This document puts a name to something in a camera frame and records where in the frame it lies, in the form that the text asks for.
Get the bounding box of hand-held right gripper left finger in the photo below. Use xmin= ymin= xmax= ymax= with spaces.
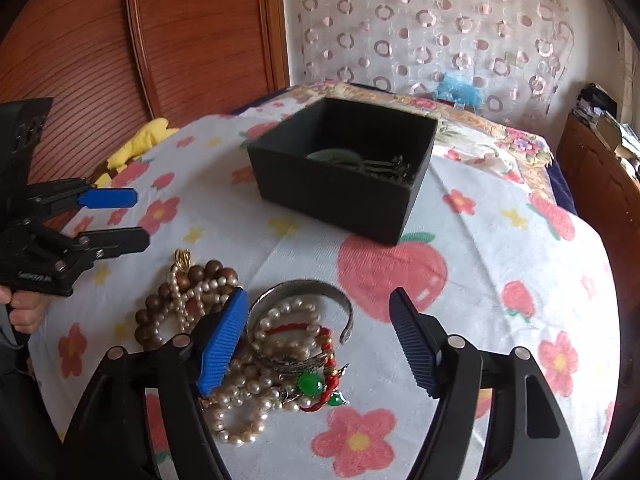
xmin=60 ymin=286 xmax=249 ymax=480

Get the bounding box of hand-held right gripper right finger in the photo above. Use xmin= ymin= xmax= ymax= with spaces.
xmin=389 ymin=287 xmax=583 ymax=480

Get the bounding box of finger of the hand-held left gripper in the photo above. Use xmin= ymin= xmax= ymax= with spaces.
xmin=27 ymin=178 xmax=138 ymax=218
xmin=60 ymin=226 xmax=151 ymax=272

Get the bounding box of pearl bracelet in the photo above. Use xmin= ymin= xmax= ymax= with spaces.
xmin=252 ymin=299 xmax=323 ymax=361

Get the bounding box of large wooden bead bracelet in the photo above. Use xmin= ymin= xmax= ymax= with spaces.
xmin=135 ymin=260 xmax=240 ymax=352

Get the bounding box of silver bangle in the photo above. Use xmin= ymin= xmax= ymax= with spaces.
xmin=247 ymin=280 xmax=355 ymax=347

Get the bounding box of red necklace with jade pendant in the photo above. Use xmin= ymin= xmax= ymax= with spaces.
xmin=295 ymin=355 xmax=351 ymax=413

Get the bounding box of long pearl necklace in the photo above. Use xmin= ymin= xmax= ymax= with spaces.
xmin=155 ymin=265 xmax=282 ymax=447

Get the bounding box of black jewelry box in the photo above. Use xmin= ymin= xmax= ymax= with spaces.
xmin=247 ymin=97 xmax=440 ymax=247

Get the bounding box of person's left hand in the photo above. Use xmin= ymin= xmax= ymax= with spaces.
xmin=0 ymin=287 xmax=48 ymax=334

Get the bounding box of yellow cloth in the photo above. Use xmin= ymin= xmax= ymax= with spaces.
xmin=95 ymin=117 xmax=180 ymax=187

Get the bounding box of wooden slatted wardrobe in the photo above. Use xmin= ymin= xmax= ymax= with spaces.
xmin=0 ymin=0 xmax=291 ymax=233

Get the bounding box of green jade bangle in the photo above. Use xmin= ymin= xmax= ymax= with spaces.
xmin=307 ymin=149 xmax=362 ymax=167

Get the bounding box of dark blue bedsheet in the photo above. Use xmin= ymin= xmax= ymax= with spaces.
xmin=542 ymin=157 xmax=582 ymax=217

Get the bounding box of wooden cabinet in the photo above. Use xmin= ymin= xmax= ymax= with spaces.
xmin=555 ymin=112 xmax=640 ymax=243

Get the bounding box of blue plastic bag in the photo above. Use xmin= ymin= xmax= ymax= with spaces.
xmin=432 ymin=72 xmax=487 ymax=111

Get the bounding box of clutter pile on cabinet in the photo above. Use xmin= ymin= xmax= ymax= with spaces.
xmin=575 ymin=82 xmax=640 ymax=181

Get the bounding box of sheer circle-pattern curtain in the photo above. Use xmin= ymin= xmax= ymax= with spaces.
xmin=280 ymin=0 xmax=621 ymax=136

